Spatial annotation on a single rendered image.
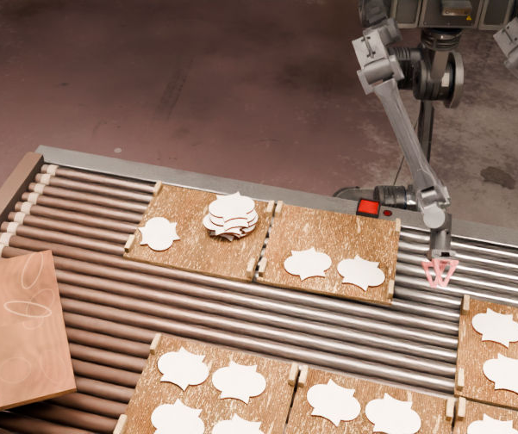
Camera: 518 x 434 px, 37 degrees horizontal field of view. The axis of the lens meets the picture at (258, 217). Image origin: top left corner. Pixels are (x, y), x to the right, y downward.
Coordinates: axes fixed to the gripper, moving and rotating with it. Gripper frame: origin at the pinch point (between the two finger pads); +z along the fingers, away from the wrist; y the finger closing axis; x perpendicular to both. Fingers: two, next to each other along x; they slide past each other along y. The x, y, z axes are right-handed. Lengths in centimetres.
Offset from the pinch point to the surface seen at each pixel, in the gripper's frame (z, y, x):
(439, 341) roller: 15.7, -12.9, 4.7
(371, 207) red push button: -26, -47, -11
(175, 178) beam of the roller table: -32, -58, -79
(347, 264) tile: -5.1, -27.9, -21.0
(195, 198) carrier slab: -25, -49, -71
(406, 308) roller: 7.1, -20.9, -3.7
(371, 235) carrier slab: -15.6, -37.3, -12.4
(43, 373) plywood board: 30, 8, -102
